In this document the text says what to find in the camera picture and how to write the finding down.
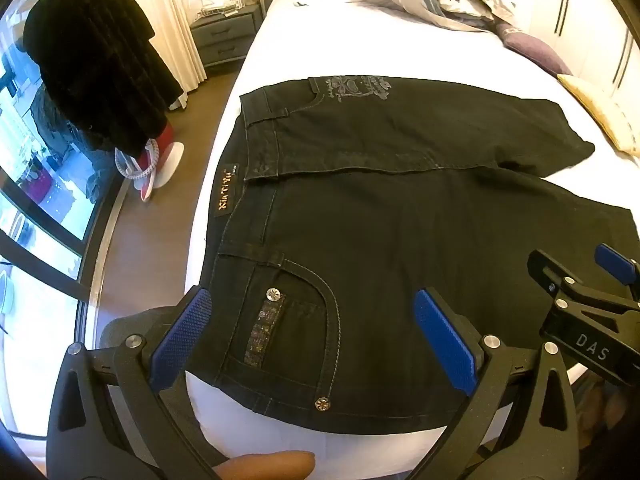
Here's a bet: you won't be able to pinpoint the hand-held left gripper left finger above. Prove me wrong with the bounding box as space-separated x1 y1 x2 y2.
45 286 236 480

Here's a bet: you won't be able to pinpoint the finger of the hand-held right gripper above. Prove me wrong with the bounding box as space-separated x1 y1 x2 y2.
527 249 601 316
594 243 640 306

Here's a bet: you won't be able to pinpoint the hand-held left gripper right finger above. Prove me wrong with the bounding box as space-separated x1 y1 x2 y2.
407 287 583 480

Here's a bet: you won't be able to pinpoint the black denim pants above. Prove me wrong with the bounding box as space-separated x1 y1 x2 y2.
197 76 640 436

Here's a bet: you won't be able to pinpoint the person's left hand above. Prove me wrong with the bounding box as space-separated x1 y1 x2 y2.
224 451 317 480

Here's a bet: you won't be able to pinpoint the yellow pillow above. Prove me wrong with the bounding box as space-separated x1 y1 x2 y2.
556 74 640 157

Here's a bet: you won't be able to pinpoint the red and white object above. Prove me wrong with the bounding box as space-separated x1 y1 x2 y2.
114 125 185 203

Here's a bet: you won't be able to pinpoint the large window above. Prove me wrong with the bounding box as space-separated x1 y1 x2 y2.
0 0 126 441

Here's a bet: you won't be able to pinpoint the purple pillow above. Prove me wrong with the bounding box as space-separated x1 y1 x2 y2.
495 20 573 77

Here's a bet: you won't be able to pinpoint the white wardrobe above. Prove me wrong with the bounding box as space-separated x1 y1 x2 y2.
505 0 640 101

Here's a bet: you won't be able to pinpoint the white bed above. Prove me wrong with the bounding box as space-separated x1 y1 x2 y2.
185 0 640 480

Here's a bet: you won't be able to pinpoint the black hanging garment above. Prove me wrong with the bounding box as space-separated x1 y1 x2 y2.
22 0 185 153

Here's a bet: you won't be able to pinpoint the grey nightstand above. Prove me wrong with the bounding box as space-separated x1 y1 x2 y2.
190 5 263 68

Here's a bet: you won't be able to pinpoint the cream curtain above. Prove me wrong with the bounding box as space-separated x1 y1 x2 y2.
95 0 266 111

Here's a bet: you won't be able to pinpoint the white wire rack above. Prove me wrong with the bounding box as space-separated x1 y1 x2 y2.
192 0 251 18

